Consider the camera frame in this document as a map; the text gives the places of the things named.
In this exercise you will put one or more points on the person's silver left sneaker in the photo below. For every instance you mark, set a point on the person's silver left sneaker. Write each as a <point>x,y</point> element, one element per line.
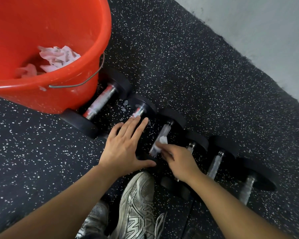
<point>96,219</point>

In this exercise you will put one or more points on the white paper scraps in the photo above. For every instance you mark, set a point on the white paper scraps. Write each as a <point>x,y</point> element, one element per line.
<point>124,105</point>

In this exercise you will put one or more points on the person's left thumb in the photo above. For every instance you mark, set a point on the person's left thumb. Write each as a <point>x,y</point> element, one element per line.
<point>147,164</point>

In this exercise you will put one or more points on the person's right thumb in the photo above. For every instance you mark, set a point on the person's right thumb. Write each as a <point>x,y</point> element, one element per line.
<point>168,157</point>

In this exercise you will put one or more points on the person's silver right sneaker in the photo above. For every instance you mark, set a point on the person's silver right sneaker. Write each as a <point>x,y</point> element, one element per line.
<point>137,209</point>

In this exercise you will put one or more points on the person's right hand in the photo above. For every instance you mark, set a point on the person's right hand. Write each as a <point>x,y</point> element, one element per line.
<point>183,164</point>

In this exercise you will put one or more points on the red plastic bucket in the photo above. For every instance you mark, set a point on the red plastic bucket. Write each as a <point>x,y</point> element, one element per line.
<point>52,22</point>

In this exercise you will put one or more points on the person's left middle finger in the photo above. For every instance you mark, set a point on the person's left middle finger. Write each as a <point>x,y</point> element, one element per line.
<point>131,128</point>

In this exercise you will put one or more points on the person's left hand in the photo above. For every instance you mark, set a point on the person's left hand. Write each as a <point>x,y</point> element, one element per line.
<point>120,153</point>

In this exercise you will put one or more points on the person's left forearm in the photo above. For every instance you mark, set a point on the person's left forearm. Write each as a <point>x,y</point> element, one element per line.
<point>64,206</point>

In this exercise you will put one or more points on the person's silver sneaker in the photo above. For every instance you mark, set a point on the person's silver sneaker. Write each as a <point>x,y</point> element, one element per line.
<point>137,209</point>
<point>96,219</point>

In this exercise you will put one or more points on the person's right forearm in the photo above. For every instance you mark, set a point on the person's right forearm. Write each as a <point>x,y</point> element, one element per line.
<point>226,211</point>

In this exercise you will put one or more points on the pink crumpled paper tissue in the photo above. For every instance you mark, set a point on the pink crumpled paper tissue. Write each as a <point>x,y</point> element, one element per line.
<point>28,70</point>

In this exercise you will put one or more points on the row of black dumbbells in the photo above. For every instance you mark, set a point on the row of black dumbbells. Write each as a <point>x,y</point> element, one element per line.
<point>77,122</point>

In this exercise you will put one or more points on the small white wiping tissue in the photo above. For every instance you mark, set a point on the small white wiping tissue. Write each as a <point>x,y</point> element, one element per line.
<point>162,141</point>

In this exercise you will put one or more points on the white crumpled paper tissue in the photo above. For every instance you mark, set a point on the white crumpled paper tissue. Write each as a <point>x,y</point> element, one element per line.
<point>58,57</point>

